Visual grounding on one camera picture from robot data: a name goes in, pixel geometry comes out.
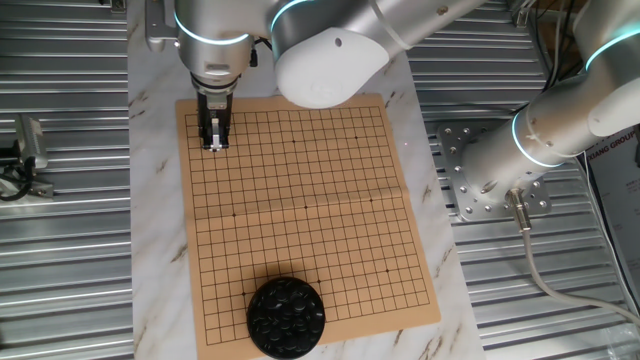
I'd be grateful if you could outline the black round stone bowl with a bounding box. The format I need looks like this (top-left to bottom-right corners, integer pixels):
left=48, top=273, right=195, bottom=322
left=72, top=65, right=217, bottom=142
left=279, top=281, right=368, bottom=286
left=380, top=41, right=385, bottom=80
left=245, top=276, right=327, bottom=360

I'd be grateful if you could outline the tan go board mat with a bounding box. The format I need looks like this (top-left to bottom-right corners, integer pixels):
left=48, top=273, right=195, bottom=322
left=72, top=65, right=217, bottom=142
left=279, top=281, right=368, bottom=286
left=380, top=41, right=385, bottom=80
left=174, top=93, right=442, bottom=360

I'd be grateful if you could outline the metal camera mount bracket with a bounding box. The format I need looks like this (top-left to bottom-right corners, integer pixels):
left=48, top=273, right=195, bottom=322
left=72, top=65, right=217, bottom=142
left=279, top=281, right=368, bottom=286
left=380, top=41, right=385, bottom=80
left=0, top=177, right=56, bottom=202

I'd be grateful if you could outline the thick grey base cable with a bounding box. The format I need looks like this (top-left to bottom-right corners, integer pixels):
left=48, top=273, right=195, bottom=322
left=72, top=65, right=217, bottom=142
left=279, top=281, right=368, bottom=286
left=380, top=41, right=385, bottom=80
left=504, top=188, right=640, bottom=326

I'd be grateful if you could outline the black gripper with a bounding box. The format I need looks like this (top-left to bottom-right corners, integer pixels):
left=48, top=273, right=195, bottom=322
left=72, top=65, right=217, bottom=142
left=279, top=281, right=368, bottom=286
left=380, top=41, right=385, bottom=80
left=189, top=72, right=241, bottom=151

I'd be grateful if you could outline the grey printed board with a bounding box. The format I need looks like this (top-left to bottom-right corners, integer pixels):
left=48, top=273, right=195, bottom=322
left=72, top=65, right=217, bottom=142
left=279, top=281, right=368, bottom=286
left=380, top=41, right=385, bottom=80
left=585, top=127, right=640, bottom=301

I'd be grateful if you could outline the pile of black go stones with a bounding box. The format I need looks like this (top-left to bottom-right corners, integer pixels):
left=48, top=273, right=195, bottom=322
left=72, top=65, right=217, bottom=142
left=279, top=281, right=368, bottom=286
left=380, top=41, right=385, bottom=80
left=249, top=278, right=324, bottom=354

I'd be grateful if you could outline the silver depth camera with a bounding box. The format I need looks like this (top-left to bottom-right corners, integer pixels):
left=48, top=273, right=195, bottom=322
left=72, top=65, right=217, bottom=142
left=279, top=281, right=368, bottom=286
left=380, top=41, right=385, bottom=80
left=13, top=113, right=50, bottom=172

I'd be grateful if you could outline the black depth camera cable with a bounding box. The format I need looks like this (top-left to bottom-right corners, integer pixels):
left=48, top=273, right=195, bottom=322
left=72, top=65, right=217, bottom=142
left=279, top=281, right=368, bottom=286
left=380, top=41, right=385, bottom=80
left=0, top=147, right=36, bottom=202

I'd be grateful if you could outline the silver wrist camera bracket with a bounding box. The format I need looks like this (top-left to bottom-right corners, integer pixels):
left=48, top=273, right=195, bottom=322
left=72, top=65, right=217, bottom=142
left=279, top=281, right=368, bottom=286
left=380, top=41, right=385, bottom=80
left=144, top=0, right=180, bottom=54

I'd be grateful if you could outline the white marble pattern sheet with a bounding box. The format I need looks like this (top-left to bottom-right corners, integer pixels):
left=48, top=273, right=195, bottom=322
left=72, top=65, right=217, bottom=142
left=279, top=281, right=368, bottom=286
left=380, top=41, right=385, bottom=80
left=125, top=0, right=487, bottom=360

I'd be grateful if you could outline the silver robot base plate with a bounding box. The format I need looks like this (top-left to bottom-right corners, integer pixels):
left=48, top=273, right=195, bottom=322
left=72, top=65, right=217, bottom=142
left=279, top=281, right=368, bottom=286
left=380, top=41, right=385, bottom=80
left=435, top=124, right=554, bottom=223

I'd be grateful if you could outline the white zip tie strap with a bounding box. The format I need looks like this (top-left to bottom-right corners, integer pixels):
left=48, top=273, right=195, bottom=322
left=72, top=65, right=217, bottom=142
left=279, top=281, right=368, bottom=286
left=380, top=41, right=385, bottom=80
left=368, top=0, right=412, bottom=51

